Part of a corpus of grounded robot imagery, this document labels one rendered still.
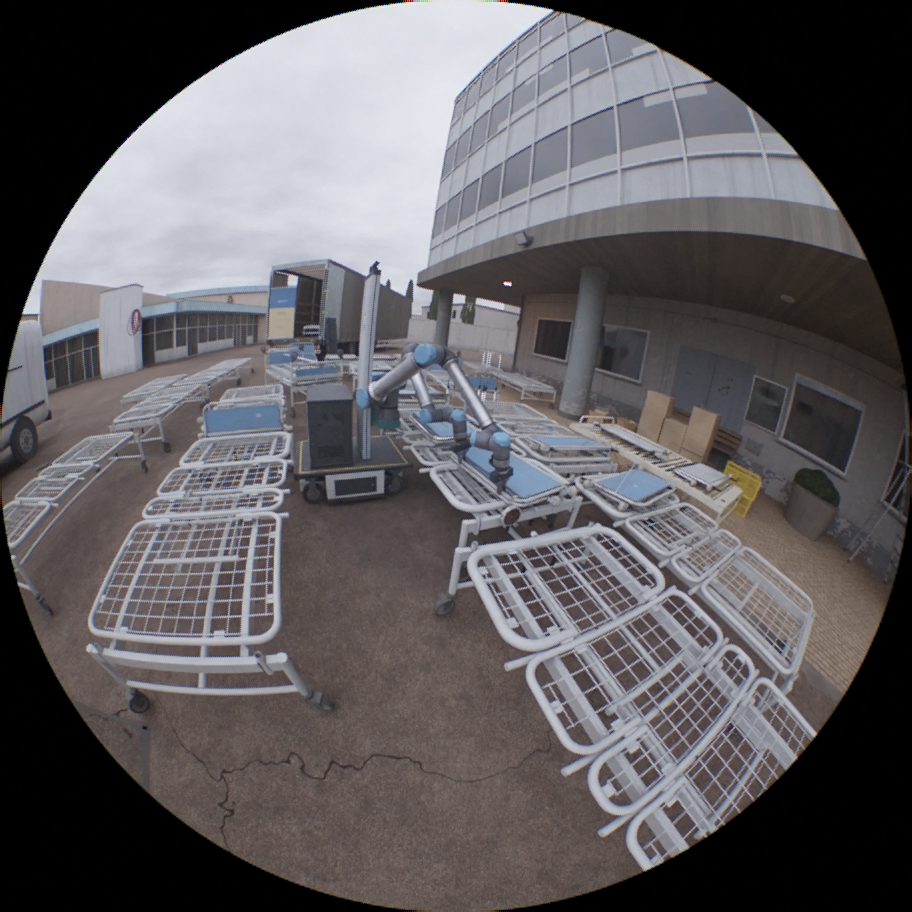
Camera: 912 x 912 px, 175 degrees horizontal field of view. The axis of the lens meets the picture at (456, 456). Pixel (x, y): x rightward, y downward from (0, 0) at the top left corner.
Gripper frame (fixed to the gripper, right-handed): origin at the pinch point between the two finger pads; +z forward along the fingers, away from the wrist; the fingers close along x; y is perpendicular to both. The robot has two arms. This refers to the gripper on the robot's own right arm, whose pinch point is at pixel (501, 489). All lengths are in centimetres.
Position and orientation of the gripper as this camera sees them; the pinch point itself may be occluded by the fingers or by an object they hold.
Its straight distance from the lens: 168.1
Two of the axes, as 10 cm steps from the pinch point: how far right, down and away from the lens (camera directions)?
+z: 0.7, 8.6, 5.0
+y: 5.2, 4.0, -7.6
